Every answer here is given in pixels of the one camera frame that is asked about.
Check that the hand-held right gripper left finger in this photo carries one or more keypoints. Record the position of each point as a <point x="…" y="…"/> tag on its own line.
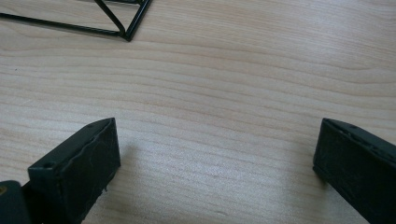
<point x="77" y="174"/>

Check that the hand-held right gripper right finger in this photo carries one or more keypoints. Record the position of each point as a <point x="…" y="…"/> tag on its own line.
<point x="358" y="171"/>

